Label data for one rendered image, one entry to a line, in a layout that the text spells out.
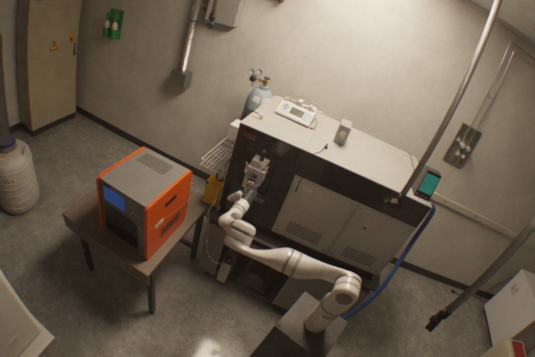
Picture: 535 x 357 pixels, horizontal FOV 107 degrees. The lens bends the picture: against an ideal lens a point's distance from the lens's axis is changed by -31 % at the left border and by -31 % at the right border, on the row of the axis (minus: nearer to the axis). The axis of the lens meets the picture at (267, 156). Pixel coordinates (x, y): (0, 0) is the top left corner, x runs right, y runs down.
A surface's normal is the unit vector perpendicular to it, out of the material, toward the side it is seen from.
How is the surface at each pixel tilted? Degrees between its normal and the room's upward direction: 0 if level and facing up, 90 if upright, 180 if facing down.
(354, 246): 90
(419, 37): 90
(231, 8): 90
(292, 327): 0
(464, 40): 90
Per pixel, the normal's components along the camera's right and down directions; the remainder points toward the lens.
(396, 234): -0.32, 0.41
